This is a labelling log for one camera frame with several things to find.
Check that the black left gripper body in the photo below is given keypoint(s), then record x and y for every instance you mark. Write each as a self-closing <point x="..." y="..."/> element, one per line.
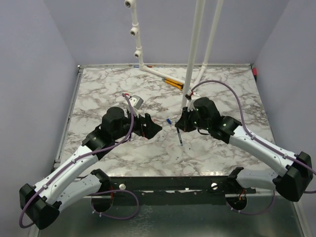
<point x="135" y="125"/>

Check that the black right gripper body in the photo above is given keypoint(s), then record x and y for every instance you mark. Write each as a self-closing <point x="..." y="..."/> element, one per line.
<point x="193" y="120"/>

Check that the blue gel pen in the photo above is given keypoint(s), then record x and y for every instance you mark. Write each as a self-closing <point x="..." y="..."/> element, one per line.
<point x="179" y="136"/>

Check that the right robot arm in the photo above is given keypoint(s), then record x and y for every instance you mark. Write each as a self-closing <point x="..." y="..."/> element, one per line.
<point x="289" y="174"/>

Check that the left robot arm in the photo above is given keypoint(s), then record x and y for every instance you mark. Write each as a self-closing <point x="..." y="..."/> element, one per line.
<point x="43" y="201"/>

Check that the yellow utility knife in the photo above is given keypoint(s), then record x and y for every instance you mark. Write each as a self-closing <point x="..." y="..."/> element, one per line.
<point x="173" y="83"/>

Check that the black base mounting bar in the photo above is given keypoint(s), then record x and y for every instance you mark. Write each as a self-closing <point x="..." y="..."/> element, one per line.
<point x="173" y="190"/>

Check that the red black clamp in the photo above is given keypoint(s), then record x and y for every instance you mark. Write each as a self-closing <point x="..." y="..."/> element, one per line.
<point x="254" y="71"/>

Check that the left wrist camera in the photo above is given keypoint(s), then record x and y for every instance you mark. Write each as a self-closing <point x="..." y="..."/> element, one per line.
<point x="136" y="101"/>

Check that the white PVC pipe frame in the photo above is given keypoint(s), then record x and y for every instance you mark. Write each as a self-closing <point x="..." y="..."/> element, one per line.
<point x="172" y="38"/>

